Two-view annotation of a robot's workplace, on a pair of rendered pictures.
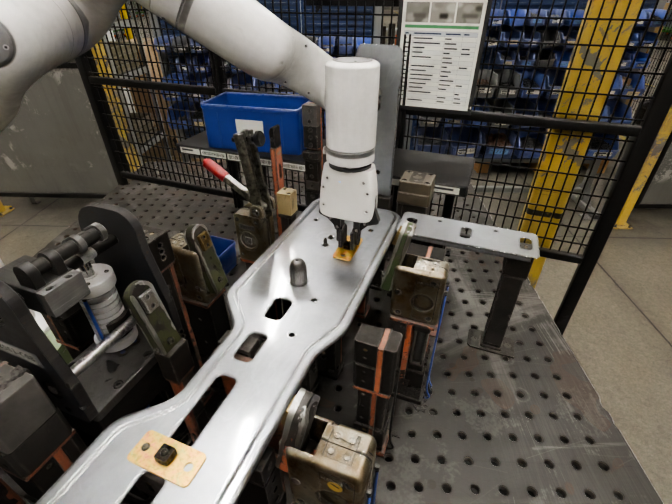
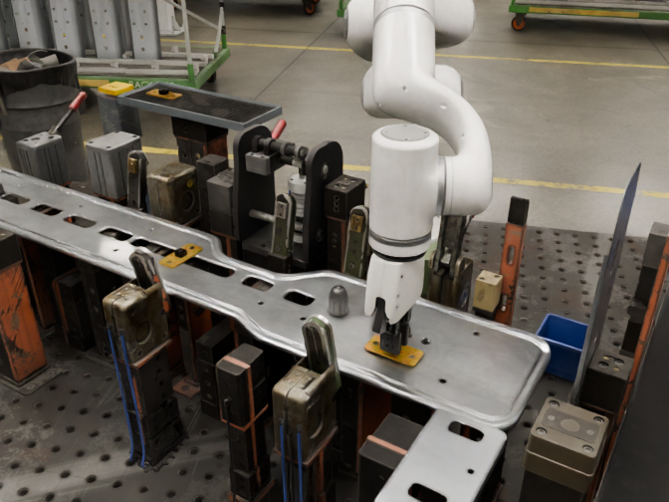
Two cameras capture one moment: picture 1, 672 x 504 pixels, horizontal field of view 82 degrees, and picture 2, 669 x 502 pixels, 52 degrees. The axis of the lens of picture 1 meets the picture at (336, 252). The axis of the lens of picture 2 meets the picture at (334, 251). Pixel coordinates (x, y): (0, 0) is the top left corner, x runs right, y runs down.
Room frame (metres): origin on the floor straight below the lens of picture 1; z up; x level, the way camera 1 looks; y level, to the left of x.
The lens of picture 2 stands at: (0.70, -0.84, 1.65)
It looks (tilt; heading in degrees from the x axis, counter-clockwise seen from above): 30 degrees down; 100
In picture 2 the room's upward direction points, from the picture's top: straight up
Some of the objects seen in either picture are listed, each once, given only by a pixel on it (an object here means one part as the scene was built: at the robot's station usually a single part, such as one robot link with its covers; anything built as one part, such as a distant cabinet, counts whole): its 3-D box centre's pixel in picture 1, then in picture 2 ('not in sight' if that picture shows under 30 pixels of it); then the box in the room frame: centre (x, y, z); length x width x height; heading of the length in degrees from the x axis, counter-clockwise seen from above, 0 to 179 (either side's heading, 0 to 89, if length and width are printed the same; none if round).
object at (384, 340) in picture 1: (374, 394); (247, 430); (0.42, -0.07, 0.84); 0.11 x 0.08 x 0.29; 69
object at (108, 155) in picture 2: not in sight; (127, 223); (-0.02, 0.46, 0.90); 0.13 x 0.10 x 0.41; 69
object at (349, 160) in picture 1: (349, 153); (400, 234); (0.64, -0.02, 1.20); 0.09 x 0.08 x 0.03; 69
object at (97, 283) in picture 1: (115, 368); (289, 248); (0.39, 0.34, 0.94); 0.18 x 0.13 x 0.49; 159
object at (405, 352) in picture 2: (348, 245); (393, 348); (0.64, -0.02, 1.01); 0.08 x 0.04 x 0.01; 159
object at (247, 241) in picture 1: (261, 275); (443, 343); (0.72, 0.18, 0.88); 0.07 x 0.06 x 0.35; 69
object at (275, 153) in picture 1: (283, 228); (500, 331); (0.81, 0.13, 0.95); 0.03 x 0.01 x 0.50; 159
